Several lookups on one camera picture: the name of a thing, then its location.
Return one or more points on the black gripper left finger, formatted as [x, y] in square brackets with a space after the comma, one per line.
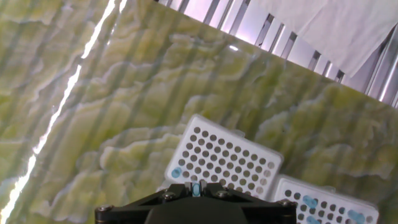
[124, 214]

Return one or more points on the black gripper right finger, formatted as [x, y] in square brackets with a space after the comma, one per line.
[270, 214]

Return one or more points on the white pipette tip rack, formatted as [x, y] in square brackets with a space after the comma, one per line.
[224, 152]
[329, 199]

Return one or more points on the green marble pattern mat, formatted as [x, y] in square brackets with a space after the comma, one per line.
[124, 93]

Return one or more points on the white paper sheet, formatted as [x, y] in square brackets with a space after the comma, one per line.
[342, 31]

